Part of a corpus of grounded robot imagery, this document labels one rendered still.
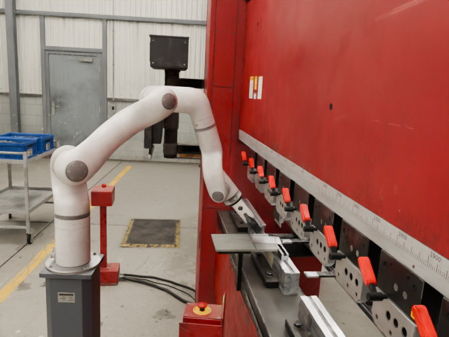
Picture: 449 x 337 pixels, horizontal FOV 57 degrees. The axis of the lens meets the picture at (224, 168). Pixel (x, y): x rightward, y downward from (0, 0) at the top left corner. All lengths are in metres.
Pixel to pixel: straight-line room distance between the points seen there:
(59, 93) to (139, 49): 1.84
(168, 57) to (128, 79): 6.07
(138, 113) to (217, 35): 1.18
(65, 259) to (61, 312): 0.19
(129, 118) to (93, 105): 7.37
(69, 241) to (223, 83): 1.42
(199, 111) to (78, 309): 0.84
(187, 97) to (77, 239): 0.64
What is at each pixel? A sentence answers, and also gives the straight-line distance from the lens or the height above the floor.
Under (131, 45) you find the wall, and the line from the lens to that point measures 8.74.
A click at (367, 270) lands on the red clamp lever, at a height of 1.30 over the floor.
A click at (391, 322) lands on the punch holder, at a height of 1.22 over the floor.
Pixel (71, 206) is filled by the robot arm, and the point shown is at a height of 1.23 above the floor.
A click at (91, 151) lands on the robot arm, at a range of 1.44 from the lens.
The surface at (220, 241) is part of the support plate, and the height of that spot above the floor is 1.00.
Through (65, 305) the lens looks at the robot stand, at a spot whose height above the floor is 0.88.
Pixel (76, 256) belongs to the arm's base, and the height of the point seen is 1.05.
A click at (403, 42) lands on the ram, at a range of 0.92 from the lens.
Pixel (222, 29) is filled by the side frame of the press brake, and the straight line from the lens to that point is 2.56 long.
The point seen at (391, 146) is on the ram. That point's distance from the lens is 0.91.
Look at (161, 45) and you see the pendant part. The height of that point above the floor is 1.88.
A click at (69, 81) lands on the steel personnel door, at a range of 8.99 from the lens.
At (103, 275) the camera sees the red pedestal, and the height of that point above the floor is 0.09.
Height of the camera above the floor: 1.66
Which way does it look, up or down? 11 degrees down
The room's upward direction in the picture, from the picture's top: 3 degrees clockwise
